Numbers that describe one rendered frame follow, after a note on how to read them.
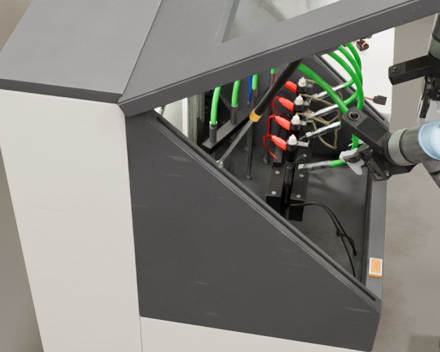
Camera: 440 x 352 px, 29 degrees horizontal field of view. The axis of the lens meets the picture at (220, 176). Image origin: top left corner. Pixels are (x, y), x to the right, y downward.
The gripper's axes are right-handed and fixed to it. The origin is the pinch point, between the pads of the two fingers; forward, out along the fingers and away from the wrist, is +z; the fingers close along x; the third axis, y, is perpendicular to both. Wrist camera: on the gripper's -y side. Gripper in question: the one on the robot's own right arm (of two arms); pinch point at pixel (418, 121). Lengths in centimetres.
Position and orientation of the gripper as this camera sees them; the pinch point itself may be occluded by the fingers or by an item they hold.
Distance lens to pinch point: 204.5
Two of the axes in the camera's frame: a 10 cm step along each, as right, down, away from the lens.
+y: 9.8, 1.3, -1.1
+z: -0.2, 7.3, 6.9
